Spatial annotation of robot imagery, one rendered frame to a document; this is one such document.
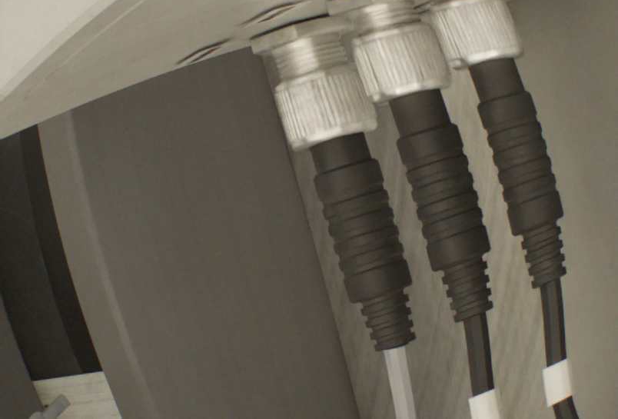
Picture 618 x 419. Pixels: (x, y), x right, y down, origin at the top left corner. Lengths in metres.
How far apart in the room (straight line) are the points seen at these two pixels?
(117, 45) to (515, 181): 0.07
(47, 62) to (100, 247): 0.20
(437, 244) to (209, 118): 0.14
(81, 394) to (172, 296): 0.86
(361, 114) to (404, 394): 0.05
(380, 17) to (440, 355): 0.12
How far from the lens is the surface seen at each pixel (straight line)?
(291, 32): 0.67
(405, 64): 0.64
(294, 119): 0.68
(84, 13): 0.53
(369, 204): 0.67
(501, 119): 0.61
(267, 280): 0.78
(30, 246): 1.64
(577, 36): 0.65
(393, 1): 0.64
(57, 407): 0.61
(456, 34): 0.61
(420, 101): 0.64
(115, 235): 0.77
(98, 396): 1.63
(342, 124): 0.67
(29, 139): 1.72
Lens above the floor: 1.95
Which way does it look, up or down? 40 degrees down
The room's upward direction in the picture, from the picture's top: 5 degrees clockwise
